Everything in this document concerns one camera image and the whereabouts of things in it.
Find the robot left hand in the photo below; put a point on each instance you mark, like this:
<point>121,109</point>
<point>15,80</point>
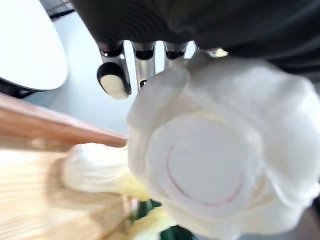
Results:
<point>155,17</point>

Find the woven wicker basket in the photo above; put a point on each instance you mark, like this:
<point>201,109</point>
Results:
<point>50,180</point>

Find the green leafy vegetable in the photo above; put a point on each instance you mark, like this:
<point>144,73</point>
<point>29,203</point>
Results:
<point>160,225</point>

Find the white round table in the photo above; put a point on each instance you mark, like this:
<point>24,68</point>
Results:
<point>27,42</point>

